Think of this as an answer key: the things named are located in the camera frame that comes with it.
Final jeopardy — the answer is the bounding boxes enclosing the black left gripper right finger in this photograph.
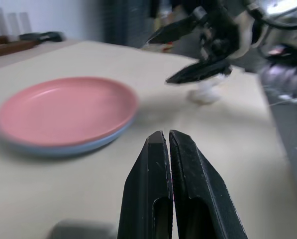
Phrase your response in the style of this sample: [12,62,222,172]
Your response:
[168,129,249,239]

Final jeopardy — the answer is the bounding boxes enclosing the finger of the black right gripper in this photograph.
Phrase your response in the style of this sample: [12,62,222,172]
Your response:
[165,58,233,86]
[147,10,206,44]

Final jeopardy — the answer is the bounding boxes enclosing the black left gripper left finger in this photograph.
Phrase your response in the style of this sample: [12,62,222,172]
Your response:
[117,129,174,239]

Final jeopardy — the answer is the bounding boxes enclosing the pink plastic plate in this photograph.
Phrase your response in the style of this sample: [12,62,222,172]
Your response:
[0,77,139,147]

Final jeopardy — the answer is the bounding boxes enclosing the grey glasses case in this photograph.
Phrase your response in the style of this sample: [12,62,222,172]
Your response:
[46,218,119,239]

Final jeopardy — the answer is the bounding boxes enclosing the blue plastic plate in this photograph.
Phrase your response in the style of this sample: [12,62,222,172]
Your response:
[0,119,136,158]

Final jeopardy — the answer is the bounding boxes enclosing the black sunglasses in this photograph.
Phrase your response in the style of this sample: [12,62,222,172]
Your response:
[18,31,64,43]

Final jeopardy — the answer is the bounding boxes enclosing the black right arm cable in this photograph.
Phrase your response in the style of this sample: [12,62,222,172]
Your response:
[245,0,297,31]

